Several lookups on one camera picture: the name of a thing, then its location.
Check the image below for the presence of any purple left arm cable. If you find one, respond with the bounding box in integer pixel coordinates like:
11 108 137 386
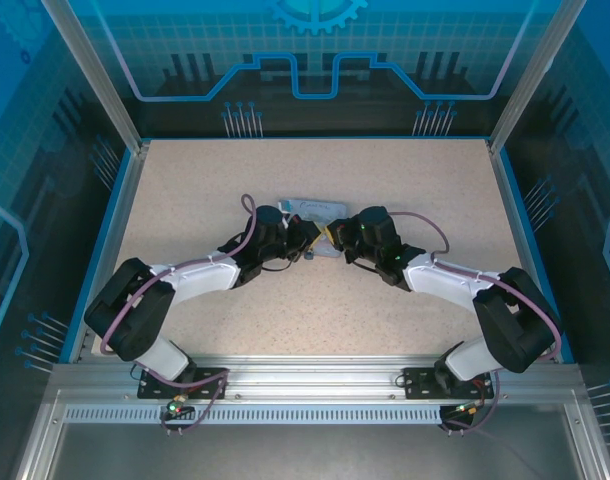
99 193 259 437

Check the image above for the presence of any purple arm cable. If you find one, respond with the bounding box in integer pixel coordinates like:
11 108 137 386
99 193 259 437
389 210 564 436

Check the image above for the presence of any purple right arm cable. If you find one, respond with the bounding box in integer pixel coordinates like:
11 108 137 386
389 210 564 436

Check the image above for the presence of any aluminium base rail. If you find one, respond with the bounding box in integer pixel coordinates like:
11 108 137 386
49 355 584 402

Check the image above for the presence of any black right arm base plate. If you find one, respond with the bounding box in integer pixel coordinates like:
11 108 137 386
402 366 494 401

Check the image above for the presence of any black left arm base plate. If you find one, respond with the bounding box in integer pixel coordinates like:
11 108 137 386
137 366 230 401

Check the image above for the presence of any slotted grey cable duct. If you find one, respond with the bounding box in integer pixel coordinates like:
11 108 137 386
63 405 469 426

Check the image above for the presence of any cable connector with lights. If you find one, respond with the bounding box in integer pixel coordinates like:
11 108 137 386
165 396 192 419
452 398 488 419

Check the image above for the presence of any aluminium frame post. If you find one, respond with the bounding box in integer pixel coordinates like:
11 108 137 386
38 0 152 155
486 0 575 155

